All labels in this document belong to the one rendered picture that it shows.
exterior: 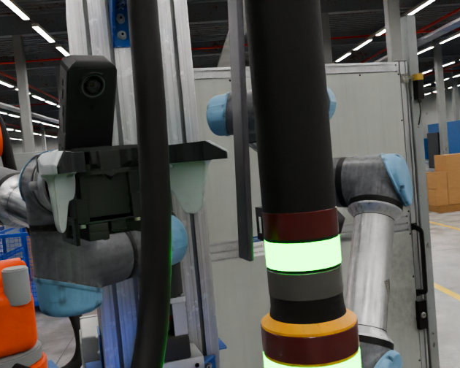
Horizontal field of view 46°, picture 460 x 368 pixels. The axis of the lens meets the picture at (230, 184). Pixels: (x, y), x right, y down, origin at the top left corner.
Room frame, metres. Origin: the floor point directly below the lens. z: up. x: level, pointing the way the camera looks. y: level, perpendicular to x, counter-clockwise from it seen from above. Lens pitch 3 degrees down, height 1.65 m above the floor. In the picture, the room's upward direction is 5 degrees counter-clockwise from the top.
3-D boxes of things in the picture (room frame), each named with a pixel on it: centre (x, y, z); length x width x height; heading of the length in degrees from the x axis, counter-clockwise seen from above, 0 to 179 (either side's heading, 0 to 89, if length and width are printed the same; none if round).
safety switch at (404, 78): (2.42, -0.84, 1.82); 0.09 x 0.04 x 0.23; 110
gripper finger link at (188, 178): (0.45, 0.03, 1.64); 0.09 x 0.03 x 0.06; 60
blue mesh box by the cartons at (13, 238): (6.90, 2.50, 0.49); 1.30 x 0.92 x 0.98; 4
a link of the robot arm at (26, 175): (0.65, 0.21, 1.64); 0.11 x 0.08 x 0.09; 30
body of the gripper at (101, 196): (0.51, 0.13, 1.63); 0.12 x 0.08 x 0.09; 30
